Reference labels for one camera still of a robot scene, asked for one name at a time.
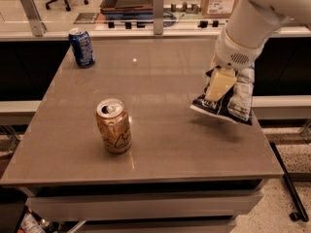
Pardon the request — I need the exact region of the left metal glass bracket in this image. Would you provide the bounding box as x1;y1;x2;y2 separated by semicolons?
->
19;0;47;37

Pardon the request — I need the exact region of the blue pepsi can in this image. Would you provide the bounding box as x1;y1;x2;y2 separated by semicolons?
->
68;28;95;68

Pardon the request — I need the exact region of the grey storage bin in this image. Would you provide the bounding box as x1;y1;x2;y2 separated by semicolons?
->
99;0;155;14

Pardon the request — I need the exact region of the blue chip bag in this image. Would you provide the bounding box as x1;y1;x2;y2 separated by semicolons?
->
190;65;255;125

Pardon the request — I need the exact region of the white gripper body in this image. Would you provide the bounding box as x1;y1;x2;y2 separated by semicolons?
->
215;29;263;71

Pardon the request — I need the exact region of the upper grey drawer front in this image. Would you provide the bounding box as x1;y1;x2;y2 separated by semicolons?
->
26;190;263;221

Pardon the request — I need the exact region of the middle metal glass bracket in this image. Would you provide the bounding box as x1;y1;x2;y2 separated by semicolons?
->
153;0;164;35

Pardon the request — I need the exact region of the black floor bar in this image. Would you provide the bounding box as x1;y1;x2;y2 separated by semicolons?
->
270;143;309;222

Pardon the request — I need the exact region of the lower grey drawer front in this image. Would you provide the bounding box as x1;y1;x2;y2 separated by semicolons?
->
74;219;235;233

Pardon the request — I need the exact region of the metal glass bracket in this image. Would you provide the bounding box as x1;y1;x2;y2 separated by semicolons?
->
19;0;47;37
153;0;164;35

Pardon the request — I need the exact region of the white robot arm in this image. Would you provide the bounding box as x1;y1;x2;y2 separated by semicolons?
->
205;0;311;101

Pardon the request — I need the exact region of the orange soda can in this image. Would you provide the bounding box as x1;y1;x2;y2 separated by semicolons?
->
96;98;131;154

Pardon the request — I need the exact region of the grey drawer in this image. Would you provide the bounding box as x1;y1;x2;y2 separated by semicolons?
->
26;190;263;221
74;219;235;233

